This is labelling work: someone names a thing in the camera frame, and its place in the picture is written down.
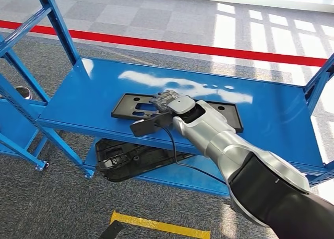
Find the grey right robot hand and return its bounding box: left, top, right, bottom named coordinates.
left=150, top=89, right=182, bottom=114

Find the black plastic frame part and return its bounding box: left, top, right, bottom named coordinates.
left=111, top=92, right=244, bottom=134

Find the blue metal shelf rack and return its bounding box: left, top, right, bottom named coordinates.
left=0, top=97, right=50, bottom=172
left=0, top=0, right=334, bottom=199

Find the large black moulded plastic part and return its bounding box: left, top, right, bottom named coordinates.
left=95, top=138, right=195, bottom=183

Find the yellow floor tape square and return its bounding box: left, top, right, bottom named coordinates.
left=109, top=210, right=212, bottom=239

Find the small rack caster wheel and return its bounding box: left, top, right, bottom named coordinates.
left=36, top=160, right=50, bottom=172

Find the silver round metal object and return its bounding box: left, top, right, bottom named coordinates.
left=14, top=86, right=33, bottom=101

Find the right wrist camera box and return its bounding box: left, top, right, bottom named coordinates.
left=130, top=111, right=175, bottom=138

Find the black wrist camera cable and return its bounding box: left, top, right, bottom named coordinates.
left=156, top=124, right=228, bottom=185

